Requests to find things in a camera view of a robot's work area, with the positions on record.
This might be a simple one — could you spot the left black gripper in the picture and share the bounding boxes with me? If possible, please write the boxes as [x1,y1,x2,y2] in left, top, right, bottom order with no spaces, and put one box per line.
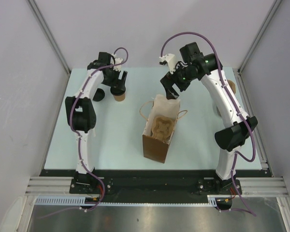
[101,67,127,90]

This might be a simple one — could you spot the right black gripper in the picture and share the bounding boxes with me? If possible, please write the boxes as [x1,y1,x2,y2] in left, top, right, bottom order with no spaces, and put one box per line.
[161,61,197,100]

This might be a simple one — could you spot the brown paper coffee cup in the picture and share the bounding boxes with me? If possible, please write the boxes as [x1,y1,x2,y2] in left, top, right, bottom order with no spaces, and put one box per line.
[113,93,126,102]

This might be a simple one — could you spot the black plastic cup lid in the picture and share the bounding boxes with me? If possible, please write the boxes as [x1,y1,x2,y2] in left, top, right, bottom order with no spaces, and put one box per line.
[93,88,105,102]

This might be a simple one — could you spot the single brown pulp carrier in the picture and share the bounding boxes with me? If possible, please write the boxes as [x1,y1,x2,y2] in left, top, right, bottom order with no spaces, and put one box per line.
[151,116,174,143]

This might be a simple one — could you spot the brown paper takeout bag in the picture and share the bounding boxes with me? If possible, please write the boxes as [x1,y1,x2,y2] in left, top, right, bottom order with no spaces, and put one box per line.
[139,94,188,163]

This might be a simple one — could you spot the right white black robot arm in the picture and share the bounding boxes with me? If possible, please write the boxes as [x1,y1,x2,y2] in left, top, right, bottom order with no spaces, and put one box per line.
[159,43,258,194]

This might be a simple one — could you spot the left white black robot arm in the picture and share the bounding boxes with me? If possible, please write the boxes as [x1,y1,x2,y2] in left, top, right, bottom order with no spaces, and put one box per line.
[65,52,128,174]

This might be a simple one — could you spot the brown pulp cup carrier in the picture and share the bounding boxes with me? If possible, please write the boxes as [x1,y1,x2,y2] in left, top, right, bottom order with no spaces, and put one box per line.
[227,80,236,95]

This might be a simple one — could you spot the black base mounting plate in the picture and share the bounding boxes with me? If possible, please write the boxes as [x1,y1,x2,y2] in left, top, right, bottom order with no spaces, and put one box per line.
[40,170,272,204]

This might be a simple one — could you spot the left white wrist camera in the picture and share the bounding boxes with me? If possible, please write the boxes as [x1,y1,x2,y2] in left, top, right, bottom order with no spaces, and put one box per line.
[111,54,124,72]

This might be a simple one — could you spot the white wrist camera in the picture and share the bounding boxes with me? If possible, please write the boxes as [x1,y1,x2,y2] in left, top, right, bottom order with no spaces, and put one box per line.
[159,54,178,74]
[111,54,124,72]

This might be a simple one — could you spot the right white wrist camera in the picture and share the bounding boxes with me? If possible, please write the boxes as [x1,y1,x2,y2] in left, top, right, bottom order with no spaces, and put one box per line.
[159,54,178,74]

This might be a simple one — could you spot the aluminium frame rail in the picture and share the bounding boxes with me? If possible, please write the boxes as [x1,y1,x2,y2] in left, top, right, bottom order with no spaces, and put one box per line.
[25,177,289,197]

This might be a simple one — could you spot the white slotted cable duct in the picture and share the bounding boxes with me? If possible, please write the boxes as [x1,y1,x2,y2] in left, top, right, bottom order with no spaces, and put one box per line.
[35,196,86,205]

